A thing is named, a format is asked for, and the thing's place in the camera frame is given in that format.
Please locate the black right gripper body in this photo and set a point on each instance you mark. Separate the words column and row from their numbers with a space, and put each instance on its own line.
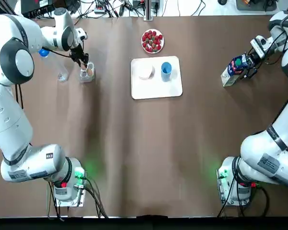
column 255, row 61

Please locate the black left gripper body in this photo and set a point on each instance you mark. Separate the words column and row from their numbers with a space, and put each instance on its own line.
column 77, row 54

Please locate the blue white milk carton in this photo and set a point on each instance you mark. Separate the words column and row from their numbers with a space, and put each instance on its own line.
column 231, row 74

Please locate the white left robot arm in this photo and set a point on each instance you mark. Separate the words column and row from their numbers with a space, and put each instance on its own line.
column 12, row 129

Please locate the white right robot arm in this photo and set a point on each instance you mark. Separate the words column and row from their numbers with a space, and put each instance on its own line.
column 259, row 153

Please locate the brown egg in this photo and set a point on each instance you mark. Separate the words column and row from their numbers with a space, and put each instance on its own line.
column 90, row 71

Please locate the clear plastic egg carton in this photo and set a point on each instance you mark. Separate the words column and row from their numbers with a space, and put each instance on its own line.
column 86, row 77

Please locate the pink bowl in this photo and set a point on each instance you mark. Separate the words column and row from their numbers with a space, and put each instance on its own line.
column 146, row 72

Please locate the white rectangular tray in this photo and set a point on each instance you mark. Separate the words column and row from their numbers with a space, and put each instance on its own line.
column 156, row 89

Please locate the blue plastic cup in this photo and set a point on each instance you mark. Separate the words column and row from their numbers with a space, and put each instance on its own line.
column 166, row 72

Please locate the clear bottle blue cap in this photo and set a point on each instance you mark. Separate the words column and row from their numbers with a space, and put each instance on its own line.
column 60, row 69

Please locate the grey usb hub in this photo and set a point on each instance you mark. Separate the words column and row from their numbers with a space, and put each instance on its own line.
column 99, row 9

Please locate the black desk mat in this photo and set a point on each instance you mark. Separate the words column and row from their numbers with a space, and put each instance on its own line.
column 256, row 6

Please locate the black box red logo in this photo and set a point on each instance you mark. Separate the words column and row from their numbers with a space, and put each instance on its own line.
column 38, row 4

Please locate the white round plate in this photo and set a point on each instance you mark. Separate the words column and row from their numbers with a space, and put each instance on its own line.
column 152, row 52

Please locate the red strawberries heap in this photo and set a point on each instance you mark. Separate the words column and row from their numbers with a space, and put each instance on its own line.
column 152, row 40

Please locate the aluminium camera post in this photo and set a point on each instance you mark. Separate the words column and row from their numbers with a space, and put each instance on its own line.
column 148, row 10

